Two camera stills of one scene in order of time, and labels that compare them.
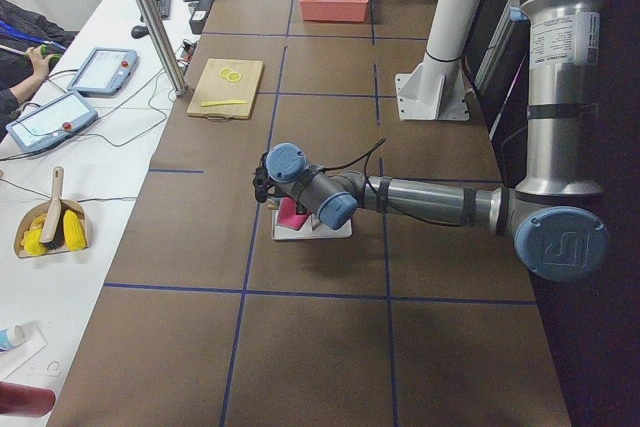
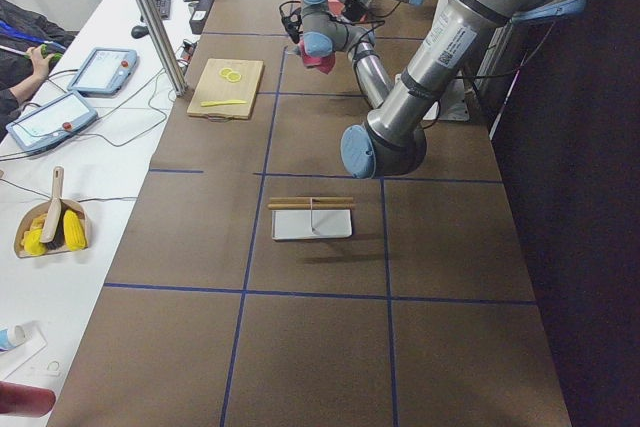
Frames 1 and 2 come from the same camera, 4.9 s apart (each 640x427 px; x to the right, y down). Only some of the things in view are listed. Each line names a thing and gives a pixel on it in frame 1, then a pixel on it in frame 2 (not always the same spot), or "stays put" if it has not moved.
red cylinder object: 25,400 stays put
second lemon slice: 225,71 stays put
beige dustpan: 24,222 stays put
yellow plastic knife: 227,102 stays put
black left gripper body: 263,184 → 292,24
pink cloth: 288,215 → 325,64
